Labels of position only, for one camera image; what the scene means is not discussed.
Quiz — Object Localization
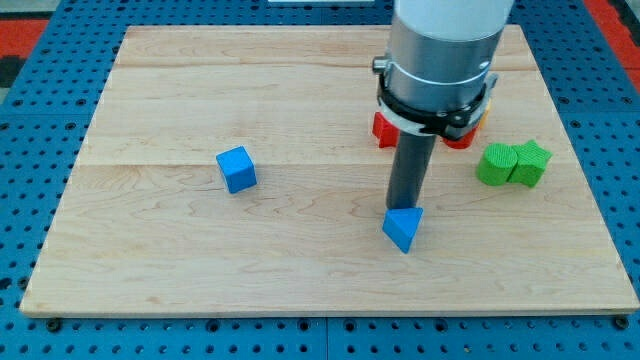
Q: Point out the green star block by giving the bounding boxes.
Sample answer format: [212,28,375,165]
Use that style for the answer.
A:
[508,140,553,188]

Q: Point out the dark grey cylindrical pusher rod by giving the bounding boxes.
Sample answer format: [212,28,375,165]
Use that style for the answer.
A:
[386,132,437,209]

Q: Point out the light wooden board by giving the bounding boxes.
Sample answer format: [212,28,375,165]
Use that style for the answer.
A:
[21,25,639,318]

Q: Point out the red star block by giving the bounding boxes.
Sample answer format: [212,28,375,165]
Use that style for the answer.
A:
[372,112,399,148]

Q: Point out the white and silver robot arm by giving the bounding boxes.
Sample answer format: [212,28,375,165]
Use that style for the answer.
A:
[372,0,514,141]

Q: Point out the red round block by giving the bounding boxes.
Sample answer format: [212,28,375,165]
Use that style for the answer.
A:
[442,127,478,150]

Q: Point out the green cylinder block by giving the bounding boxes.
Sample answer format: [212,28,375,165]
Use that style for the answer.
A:
[476,143,518,186]

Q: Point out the blue cube block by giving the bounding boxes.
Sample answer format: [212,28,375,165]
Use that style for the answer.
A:
[215,146,257,194]

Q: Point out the blue triangle block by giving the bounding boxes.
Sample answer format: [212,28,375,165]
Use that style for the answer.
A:
[382,207,424,254]

